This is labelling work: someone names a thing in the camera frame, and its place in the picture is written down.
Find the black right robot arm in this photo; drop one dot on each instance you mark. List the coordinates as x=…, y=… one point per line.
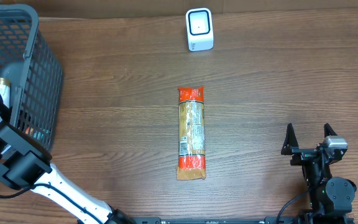
x=330, y=197

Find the grey plastic shopping basket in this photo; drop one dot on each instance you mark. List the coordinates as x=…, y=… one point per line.
x=35, y=74

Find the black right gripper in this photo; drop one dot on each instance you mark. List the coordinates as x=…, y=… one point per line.
x=305, y=153

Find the white barcode scanner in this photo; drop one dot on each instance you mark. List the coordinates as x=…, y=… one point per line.
x=199, y=29

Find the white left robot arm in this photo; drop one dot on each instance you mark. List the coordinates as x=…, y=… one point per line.
x=26, y=166

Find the white tube with gold cap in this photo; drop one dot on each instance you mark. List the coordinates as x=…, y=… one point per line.
x=5, y=91

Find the brown cardboard backdrop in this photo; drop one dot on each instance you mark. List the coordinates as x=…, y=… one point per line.
x=96, y=9

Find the orange long noodle packet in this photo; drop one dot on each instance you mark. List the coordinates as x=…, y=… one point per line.
x=192, y=152

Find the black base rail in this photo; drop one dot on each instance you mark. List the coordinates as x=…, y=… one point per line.
x=266, y=220

